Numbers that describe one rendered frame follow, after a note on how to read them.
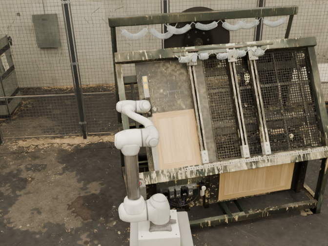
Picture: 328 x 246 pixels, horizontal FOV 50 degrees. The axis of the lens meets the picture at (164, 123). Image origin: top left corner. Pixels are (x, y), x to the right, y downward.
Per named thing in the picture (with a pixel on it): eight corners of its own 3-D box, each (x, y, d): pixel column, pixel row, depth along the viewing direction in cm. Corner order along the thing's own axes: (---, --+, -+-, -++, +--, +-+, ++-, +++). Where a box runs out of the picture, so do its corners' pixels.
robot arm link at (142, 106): (149, 101, 310) (134, 101, 308) (152, 98, 295) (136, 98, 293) (149, 113, 309) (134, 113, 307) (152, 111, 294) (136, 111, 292)
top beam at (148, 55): (114, 65, 352) (114, 62, 342) (113, 55, 353) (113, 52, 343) (312, 48, 392) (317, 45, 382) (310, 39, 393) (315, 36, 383)
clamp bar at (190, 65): (199, 163, 353) (206, 163, 330) (182, 51, 366) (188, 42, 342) (209, 162, 355) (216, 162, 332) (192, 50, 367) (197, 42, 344)
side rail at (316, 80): (320, 146, 385) (326, 146, 374) (302, 50, 396) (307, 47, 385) (326, 145, 386) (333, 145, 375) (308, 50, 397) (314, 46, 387)
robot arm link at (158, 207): (171, 224, 274) (171, 201, 264) (148, 226, 271) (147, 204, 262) (168, 210, 288) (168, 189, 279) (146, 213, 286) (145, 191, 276)
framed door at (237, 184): (217, 199, 401) (218, 200, 399) (219, 158, 376) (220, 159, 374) (289, 187, 417) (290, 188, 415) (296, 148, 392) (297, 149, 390)
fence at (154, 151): (153, 171, 345) (154, 171, 341) (141, 77, 355) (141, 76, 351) (159, 170, 346) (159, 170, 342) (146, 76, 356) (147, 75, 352)
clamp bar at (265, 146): (260, 154, 365) (271, 153, 342) (242, 46, 378) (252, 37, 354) (269, 153, 367) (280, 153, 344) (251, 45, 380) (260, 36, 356)
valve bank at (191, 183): (160, 211, 338) (159, 191, 327) (157, 202, 350) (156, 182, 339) (209, 203, 347) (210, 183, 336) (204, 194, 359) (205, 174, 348)
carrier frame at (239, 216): (135, 246, 373) (130, 183, 336) (121, 174, 494) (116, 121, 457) (319, 213, 413) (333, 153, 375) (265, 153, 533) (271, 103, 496)
